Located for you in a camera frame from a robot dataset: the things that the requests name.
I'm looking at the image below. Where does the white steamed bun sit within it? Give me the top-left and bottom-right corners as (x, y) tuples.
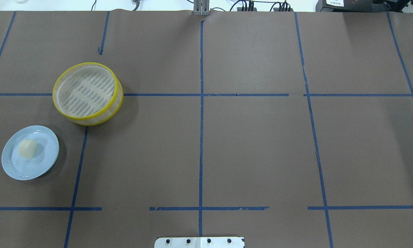
(18, 139), (38, 159)

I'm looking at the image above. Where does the yellow rimmed bamboo steamer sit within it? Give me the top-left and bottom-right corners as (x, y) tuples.
(52, 62), (124, 126)

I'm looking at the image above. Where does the white mesh steamer liner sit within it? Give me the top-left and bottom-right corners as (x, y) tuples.
(54, 65), (116, 118)

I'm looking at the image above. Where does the brown paper table cover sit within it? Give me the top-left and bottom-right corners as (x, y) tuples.
(0, 10), (413, 248)

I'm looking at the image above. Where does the black device with label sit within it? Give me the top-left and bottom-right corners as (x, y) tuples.
(315, 0), (386, 13)

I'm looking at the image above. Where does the light blue plate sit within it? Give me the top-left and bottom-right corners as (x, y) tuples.
(1, 125), (59, 180)

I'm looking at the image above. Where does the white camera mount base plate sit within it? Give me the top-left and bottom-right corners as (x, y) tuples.
(154, 237), (245, 248)

